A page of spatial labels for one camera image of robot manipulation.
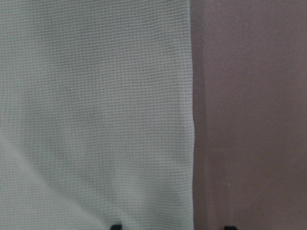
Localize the sage green long-sleeve shirt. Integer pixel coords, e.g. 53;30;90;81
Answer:
0;0;194;230

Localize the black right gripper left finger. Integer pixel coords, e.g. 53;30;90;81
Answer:
110;224;122;230

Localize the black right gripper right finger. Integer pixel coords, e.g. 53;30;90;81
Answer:
224;226;236;230

